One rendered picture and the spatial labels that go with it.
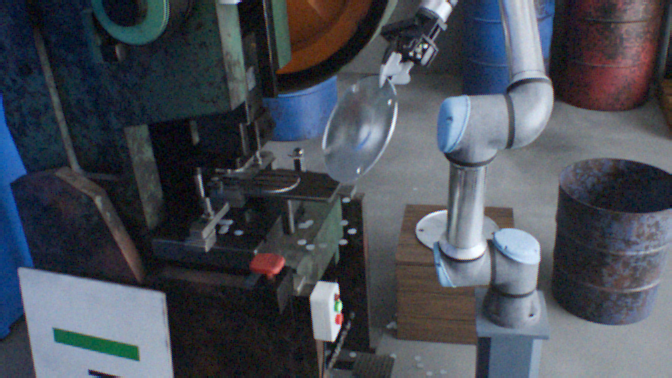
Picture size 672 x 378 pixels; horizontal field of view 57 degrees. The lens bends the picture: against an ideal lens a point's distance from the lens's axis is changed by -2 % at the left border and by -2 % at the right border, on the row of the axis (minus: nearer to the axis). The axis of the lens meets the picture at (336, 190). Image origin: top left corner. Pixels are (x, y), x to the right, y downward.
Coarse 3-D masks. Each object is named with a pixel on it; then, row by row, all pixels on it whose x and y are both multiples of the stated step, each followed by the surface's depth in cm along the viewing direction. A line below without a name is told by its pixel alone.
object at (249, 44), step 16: (256, 64) 161; (256, 80) 162; (256, 96) 163; (256, 112) 162; (208, 128) 159; (224, 128) 157; (240, 128) 156; (256, 128) 158; (272, 128) 165; (208, 144) 161; (224, 144) 160; (240, 144) 158; (256, 144) 160
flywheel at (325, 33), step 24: (288, 0) 183; (312, 0) 181; (336, 0) 179; (360, 0) 173; (312, 24) 184; (336, 24) 178; (360, 24) 176; (312, 48) 184; (336, 48) 182; (288, 72) 190
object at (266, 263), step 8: (256, 256) 142; (264, 256) 142; (272, 256) 141; (280, 256) 141; (256, 264) 139; (264, 264) 139; (272, 264) 139; (280, 264) 139; (256, 272) 139; (264, 272) 138; (272, 272) 137
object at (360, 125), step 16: (368, 80) 162; (352, 96) 166; (368, 96) 160; (384, 96) 154; (336, 112) 170; (352, 112) 162; (368, 112) 156; (384, 112) 152; (336, 128) 167; (352, 128) 160; (368, 128) 154; (384, 128) 150; (336, 144) 165; (352, 144) 158; (368, 144) 153; (384, 144) 147; (336, 160) 163; (352, 160) 157; (368, 160) 151; (336, 176) 161; (352, 176) 155
